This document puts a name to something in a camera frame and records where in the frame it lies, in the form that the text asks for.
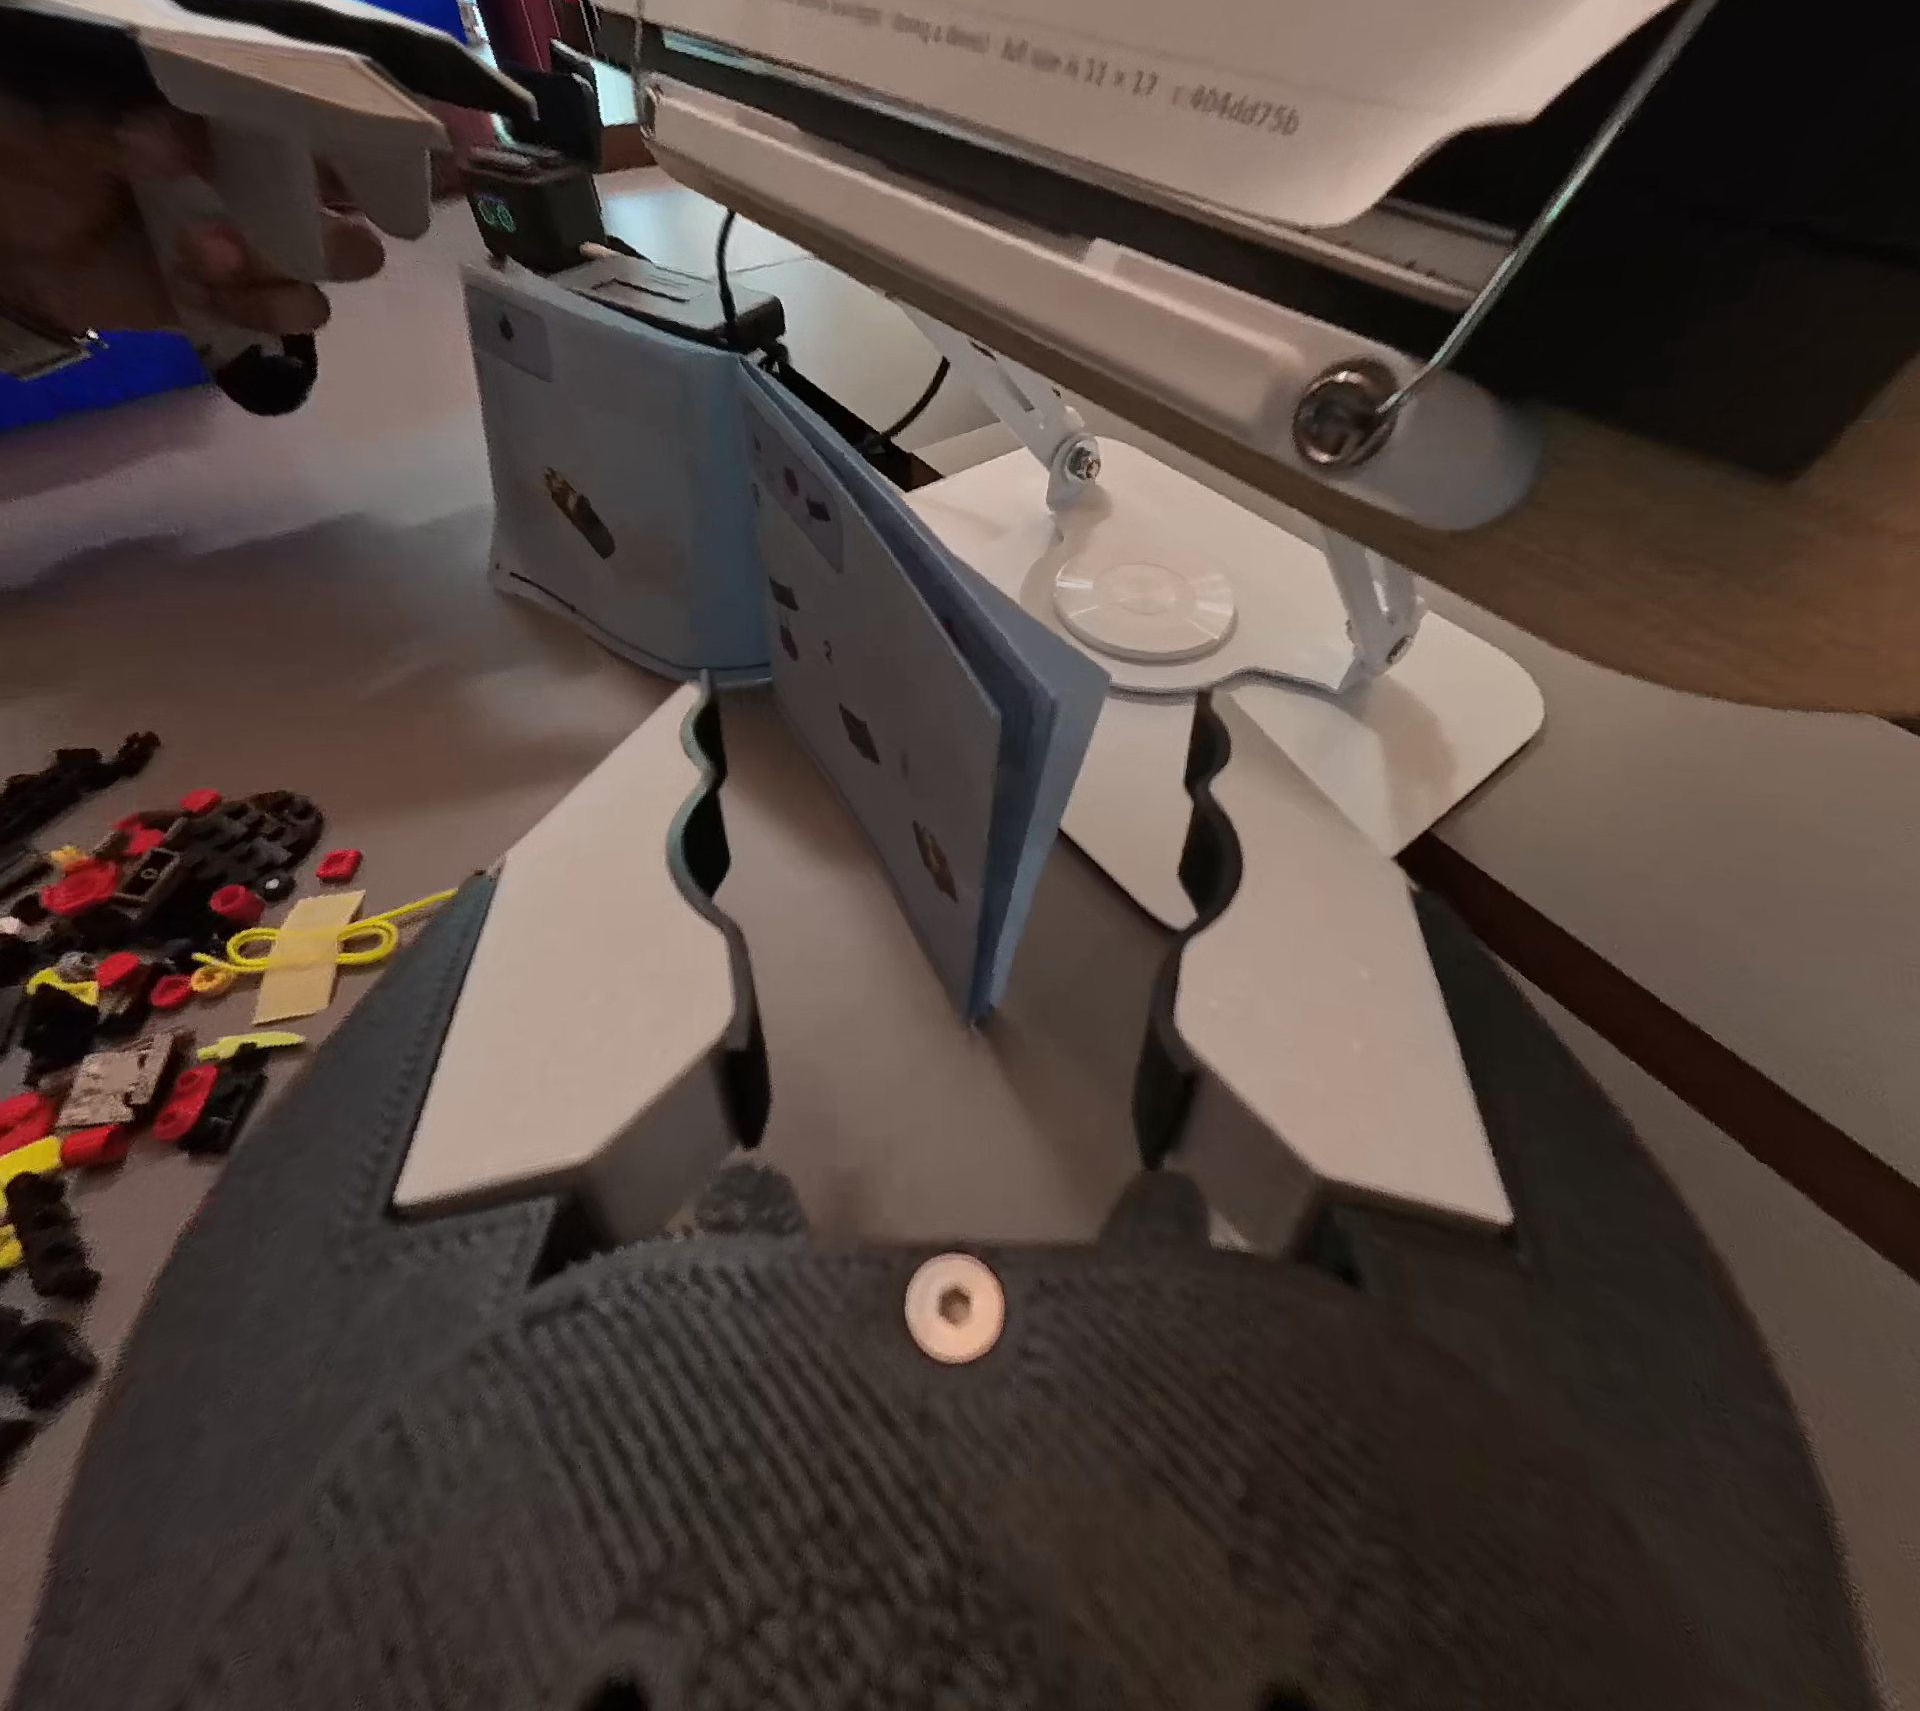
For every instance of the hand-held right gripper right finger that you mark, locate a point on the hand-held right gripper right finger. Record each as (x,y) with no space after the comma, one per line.
(1322,1036)

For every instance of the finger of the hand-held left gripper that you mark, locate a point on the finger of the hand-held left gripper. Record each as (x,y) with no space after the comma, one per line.
(271,74)

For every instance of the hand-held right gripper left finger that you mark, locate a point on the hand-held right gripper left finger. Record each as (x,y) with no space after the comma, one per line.
(581,1018)

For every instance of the pale blue instruction booklet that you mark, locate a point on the pale blue instruction booklet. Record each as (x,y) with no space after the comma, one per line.
(899,720)

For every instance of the pile of lego pieces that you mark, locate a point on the pile of lego pieces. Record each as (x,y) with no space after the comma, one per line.
(170,867)

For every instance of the black battery charger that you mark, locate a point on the black battery charger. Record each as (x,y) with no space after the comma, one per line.
(526,219)

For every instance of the white book stand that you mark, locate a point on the white book stand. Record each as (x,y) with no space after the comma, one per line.
(1195,720)

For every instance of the black power adapter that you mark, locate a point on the black power adapter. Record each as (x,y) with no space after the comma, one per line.
(674,316)

